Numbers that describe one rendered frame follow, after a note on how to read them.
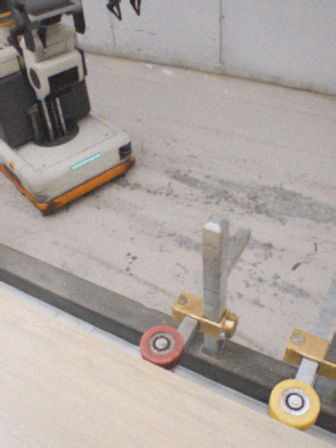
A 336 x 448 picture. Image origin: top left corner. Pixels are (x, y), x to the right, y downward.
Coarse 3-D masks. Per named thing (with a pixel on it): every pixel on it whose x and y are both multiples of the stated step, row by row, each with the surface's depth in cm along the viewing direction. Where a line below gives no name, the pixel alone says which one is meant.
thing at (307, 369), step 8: (328, 288) 95; (328, 296) 93; (328, 304) 92; (320, 312) 91; (328, 312) 90; (320, 320) 89; (328, 320) 89; (320, 328) 88; (328, 328) 88; (320, 336) 87; (304, 360) 83; (304, 368) 82; (312, 368) 82; (296, 376) 81; (304, 376) 81; (312, 376) 81
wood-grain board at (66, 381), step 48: (0, 336) 85; (48, 336) 85; (0, 384) 78; (48, 384) 77; (96, 384) 77; (144, 384) 76; (192, 384) 76; (0, 432) 71; (48, 432) 71; (96, 432) 71; (144, 432) 70; (192, 432) 70; (240, 432) 69; (288, 432) 69
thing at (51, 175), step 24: (96, 120) 262; (0, 144) 251; (24, 144) 249; (48, 144) 249; (72, 144) 245; (96, 144) 243; (120, 144) 248; (0, 168) 266; (24, 168) 233; (48, 168) 230; (72, 168) 234; (96, 168) 245; (120, 168) 256; (24, 192) 247; (48, 192) 232; (72, 192) 242
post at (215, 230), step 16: (208, 224) 75; (224, 224) 75; (208, 240) 76; (224, 240) 77; (208, 256) 79; (224, 256) 80; (208, 272) 82; (224, 272) 83; (208, 288) 85; (224, 288) 87; (208, 304) 89; (224, 304) 91; (208, 336) 97
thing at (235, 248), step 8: (240, 232) 111; (248, 232) 111; (232, 240) 109; (240, 240) 109; (248, 240) 112; (232, 248) 108; (240, 248) 107; (232, 256) 106; (232, 264) 105; (200, 296) 98; (184, 320) 94; (192, 320) 94; (184, 328) 92; (192, 328) 92; (184, 336) 91; (192, 336) 93; (184, 344) 90; (184, 352) 91; (176, 368) 89
